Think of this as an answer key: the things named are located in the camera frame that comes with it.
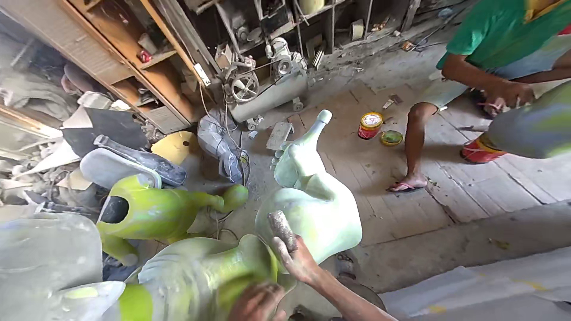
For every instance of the black flat sheet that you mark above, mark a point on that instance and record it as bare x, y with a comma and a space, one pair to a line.
105, 133

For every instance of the cluttered storage shelf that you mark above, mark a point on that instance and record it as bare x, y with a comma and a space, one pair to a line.
321, 22

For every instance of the white power strip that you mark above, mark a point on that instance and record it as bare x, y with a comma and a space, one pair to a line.
202, 74

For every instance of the person's right hand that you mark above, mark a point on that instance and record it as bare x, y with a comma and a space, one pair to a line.
302, 264

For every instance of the red and yellow can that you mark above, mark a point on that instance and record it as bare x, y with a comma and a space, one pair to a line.
370, 129
479, 154

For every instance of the air compressor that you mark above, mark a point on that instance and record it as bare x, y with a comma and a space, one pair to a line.
272, 96

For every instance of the person's left hand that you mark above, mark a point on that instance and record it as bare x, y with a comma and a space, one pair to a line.
256, 304

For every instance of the pile of debris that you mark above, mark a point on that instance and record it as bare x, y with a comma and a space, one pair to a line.
26, 178

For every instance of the grey plastic-wrapped bundle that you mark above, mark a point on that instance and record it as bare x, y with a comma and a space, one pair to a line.
215, 142

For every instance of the person's legs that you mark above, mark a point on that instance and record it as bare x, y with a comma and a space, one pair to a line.
345, 266

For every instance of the grey-green rounded statue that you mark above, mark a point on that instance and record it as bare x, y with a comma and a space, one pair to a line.
531, 129

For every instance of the large grey rounded statue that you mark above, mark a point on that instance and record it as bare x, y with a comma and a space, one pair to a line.
44, 254

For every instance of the grey rectangular block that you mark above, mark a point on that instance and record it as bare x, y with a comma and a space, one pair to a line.
279, 135

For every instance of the wooden cabinet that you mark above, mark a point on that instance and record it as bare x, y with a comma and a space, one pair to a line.
122, 49

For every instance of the person's right thumb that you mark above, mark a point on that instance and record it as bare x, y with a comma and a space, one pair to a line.
282, 250

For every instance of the lime statue with round opening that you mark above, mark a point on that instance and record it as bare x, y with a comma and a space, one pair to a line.
160, 212

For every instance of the yellow sheet with hole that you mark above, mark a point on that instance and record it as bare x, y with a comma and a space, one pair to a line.
171, 146

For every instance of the grey rough sanding roll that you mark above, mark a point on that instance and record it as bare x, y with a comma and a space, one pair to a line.
282, 229

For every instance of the pale mint green statue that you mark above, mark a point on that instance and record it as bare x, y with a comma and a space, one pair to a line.
330, 214

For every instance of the grey oval molded piece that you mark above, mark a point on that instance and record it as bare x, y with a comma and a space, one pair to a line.
105, 167

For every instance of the person's right fingers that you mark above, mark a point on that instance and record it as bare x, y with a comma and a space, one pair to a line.
300, 245

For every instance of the white plastic sheet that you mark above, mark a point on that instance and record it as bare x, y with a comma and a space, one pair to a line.
499, 285

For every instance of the dark grey bottle-shaped piece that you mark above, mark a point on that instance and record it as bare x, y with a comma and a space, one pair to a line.
147, 160

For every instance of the person's left fingers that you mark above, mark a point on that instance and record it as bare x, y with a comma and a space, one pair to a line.
267, 293

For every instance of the round lid with green paint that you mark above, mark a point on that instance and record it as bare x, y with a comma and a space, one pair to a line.
391, 138

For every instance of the large yellow-green statue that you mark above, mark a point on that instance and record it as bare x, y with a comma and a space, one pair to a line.
192, 272

